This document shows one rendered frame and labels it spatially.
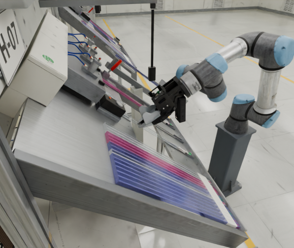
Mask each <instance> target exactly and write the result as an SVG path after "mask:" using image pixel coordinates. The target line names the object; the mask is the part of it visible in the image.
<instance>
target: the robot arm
mask: <svg viewBox="0 0 294 248"><path fill-rule="evenodd" d="M244 56H249V57H253V58H256V59H259V67H260V68H261V76H260V83H259V90H258V97H257V101H255V97H254V96H253V95H250V94H238V95H236V96H235V97H234V99H233V101H232V106H231V110H230V114H229V116H228V118H227V119H226V120H225V123H224V128H225V129H226V130H227V131H229V132H231V133H234V134H245V133H246V132H247V131H248V129H249V123H248V120H250V121H252V122H254V123H256V124H258V125H260V126H262V127H264V128H270V127H271V126H272V125H273V124H274V123H275V122H276V120H277V119H278V117H279V115H280V111H278V110H276V109H277V105H276V103H275V98H276V94H277V89H278V85H279V80H280V75H281V71H282V69H283V68H285V67H286V66H287V65H289V64H290V63H291V61H292V60H293V58H294V39H293V38H291V37H287V36H285V35H278V34H273V33H268V32H263V31H252V32H248V33H245V34H242V35H240V36H238V37H236V38H234V39H233V40H231V42H230V43H229V44H228V45H226V46H225V47H223V48H221V49H219V50H218V51H216V52H214V53H212V54H210V55H209V56H207V57H205V58H203V59H201V60H200V61H198V62H196V63H194V64H193V65H191V66H189V65H186V64H182V65H180V66H179V67H178V69H177V71H176V76H174V77H173V78H172V79H170V80H169V81H168V82H166V83H165V84H164V85H162V86H161V85H160V84H159V85H158V86H157V87H155V88H154V89H153V90H155V89H156V88H158V89H159V91H157V92H156V93H154V92H153V93H151V92H152V91H153V90H151V91H150V92H149V93H148V94H149V95H150V97H151V100H152V101H153V103H154V104H152V105H150V106H149V107H145V106H140V107H139V111H140V114H141V116H142V117H141V118H140V120H139V122H140V123H142V124H141V125H140V126H138V127H139V128H143V127H148V126H152V125H156V124H158V123H161V122H163V121H164V120H165V119H167V118H168V117H169V116H170V115H171V114H172V113H173V112H174V111H175V118H176V120H177V121H178V122H179V123H182V122H185V121H186V97H187V98H189V97H190V96H191V95H194V94H195V93H197V92H198V91H200V92H202V93H204V94H206V95H207V97H208V98H209V100H210V101H212V102H220V101H222V100H224V99H225V98H226V96H227V87H226V85H225V82H224V79H223V75H222V74H224V72H225V71H227V69H228V63H230V62H232V61H233V60H235V59H237V58H238V59H239V58H242V57H244ZM184 95H185V96H186V97H185V96H184ZM159 111H161V112H160V113H159Z"/></svg>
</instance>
